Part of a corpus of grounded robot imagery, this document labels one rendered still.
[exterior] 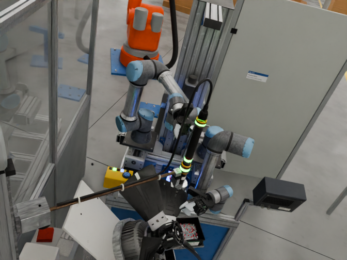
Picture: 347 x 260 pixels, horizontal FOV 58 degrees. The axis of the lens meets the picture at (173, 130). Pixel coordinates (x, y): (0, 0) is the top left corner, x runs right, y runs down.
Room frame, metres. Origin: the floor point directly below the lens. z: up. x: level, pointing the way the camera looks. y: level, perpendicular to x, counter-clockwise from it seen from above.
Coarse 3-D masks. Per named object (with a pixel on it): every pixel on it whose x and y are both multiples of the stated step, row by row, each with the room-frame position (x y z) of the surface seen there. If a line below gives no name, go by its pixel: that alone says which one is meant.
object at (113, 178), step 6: (108, 168) 1.37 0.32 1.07; (108, 174) 1.32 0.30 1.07; (114, 174) 1.33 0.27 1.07; (120, 174) 1.34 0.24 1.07; (132, 174) 1.37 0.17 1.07; (108, 180) 1.29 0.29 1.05; (114, 180) 1.29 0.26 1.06; (120, 180) 1.30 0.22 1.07; (126, 180) 1.31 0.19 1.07; (108, 186) 1.29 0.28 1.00; (114, 186) 1.29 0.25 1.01
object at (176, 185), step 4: (176, 168) 1.01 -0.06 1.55; (176, 172) 0.98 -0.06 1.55; (180, 172) 0.99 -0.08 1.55; (176, 176) 0.98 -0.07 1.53; (180, 176) 0.99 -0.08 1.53; (172, 180) 1.01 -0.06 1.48; (176, 180) 0.99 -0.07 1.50; (184, 180) 1.04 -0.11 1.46; (172, 184) 1.01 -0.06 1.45; (176, 184) 0.99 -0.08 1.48; (184, 184) 1.02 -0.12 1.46; (180, 188) 0.99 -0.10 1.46; (184, 188) 1.00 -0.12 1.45
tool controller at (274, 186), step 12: (264, 180) 1.46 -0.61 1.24; (276, 180) 1.48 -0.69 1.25; (264, 192) 1.39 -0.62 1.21; (276, 192) 1.40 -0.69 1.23; (288, 192) 1.42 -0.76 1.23; (300, 192) 1.45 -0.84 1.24; (264, 204) 1.42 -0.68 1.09; (276, 204) 1.42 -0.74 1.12; (288, 204) 1.42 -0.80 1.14; (300, 204) 1.43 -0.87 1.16
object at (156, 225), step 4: (160, 212) 0.98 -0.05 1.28; (156, 216) 0.96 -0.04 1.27; (160, 216) 0.97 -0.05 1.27; (164, 216) 0.98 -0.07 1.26; (152, 220) 0.94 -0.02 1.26; (160, 220) 0.96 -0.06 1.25; (164, 220) 0.97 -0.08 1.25; (156, 224) 0.94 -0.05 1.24; (160, 224) 0.95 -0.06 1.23; (152, 228) 0.92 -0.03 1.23; (156, 228) 0.93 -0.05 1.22
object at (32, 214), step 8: (32, 200) 0.64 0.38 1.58; (40, 200) 0.64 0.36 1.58; (16, 208) 0.58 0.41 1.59; (24, 208) 0.60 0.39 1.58; (32, 208) 0.61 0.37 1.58; (40, 208) 0.61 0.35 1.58; (48, 208) 0.62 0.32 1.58; (16, 216) 0.56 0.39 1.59; (24, 216) 0.57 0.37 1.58; (32, 216) 0.58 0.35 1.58; (40, 216) 0.59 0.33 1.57; (48, 216) 0.61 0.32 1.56; (16, 224) 0.55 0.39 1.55; (24, 224) 0.56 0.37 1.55; (32, 224) 0.58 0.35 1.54; (40, 224) 0.59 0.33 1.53; (48, 224) 0.61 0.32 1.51; (24, 232) 0.56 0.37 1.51
